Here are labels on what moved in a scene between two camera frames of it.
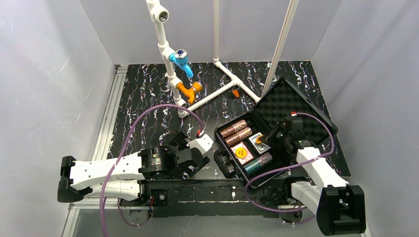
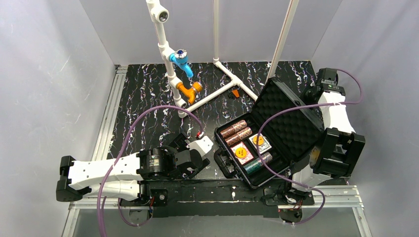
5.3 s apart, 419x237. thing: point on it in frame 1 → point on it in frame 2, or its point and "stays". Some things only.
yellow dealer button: x=240 y=152 stays
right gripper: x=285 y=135 → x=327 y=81
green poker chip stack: x=259 y=162 stays
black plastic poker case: x=240 y=152 stays
